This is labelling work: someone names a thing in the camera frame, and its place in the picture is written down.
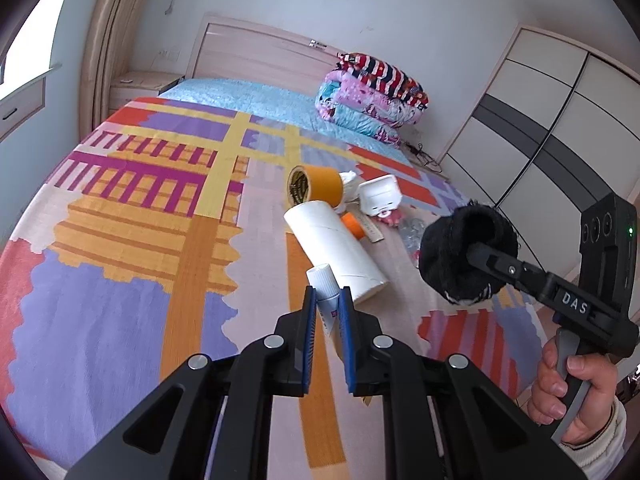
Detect white paper roll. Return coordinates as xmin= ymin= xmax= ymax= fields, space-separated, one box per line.
xmin=283 ymin=200 xmax=388 ymax=302

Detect pill blister pack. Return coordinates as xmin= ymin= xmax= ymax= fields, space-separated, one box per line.
xmin=398 ymin=217 xmax=428 ymax=269

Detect black fluffy hat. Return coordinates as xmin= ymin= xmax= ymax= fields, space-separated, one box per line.
xmin=418 ymin=199 xmax=522 ymax=307

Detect crumpled white tissue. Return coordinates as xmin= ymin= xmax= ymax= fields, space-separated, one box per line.
xmin=334 ymin=170 xmax=363 ymax=214

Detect beige curtain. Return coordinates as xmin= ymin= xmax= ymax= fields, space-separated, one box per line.
xmin=78 ymin=0 xmax=145 ymax=139

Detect white and grey wardrobe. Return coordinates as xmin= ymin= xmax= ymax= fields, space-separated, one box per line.
xmin=440 ymin=26 xmax=639 ymax=280

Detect orange tape roll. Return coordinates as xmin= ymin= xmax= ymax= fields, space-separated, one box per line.
xmin=285 ymin=165 xmax=343 ymax=208

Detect wooden headboard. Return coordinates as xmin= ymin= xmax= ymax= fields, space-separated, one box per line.
xmin=186 ymin=13 xmax=342 ymax=96

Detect wooden nightstand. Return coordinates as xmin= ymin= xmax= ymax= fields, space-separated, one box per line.
xmin=108 ymin=72 xmax=184 ymax=114
xmin=400 ymin=141 xmax=450 ymax=182

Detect pink pig toy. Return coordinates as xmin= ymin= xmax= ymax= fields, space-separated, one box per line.
xmin=376 ymin=209 xmax=404 ymax=228

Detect left wooden nightstand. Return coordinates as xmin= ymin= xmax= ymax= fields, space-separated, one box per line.
xmin=108 ymin=72 xmax=184 ymax=114

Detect colourful patchwork bed cover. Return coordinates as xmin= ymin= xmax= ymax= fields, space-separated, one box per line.
xmin=1 ymin=98 xmax=546 ymax=479

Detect blue patterned bed sheet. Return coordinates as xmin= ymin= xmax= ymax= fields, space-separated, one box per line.
xmin=162 ymin=78 xmax=409 ymax=165

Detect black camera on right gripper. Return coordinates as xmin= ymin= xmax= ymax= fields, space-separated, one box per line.
xmin=578 ymin=193 xmax=637 ymax=318

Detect small beige ruler strip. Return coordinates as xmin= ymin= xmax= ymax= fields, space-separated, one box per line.
xmin=358 ymin=214 xmax=384 ymax=244

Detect small orange cap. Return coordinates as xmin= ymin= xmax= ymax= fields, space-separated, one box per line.
xmin=341 ymin=212 xmax=366 ymax=240

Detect white plastic box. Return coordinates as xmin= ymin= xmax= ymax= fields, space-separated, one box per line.
xmin=358 ymin=174 xmax=402 ymax=218

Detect person's right hand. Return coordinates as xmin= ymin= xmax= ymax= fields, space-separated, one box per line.
xmin=527 ymin=338 xmax=617 ymax=445

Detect right forearm cream sleeve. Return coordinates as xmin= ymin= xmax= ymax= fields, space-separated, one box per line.
xmin=559 ymin=398 xmax=627 ymax=480

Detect folded colourful quilts stack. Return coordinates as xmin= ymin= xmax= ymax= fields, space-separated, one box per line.
xmin=314 ymin=52 xmax=428 ymax=148

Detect right wooden nightstand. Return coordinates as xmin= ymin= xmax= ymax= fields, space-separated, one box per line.
xmin=400 ymin=141 xmax=450 ymax=182

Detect black cables on nightstand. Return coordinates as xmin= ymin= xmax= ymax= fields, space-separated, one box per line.
xmin=403 ymin=140 xmax=444 ymax=174

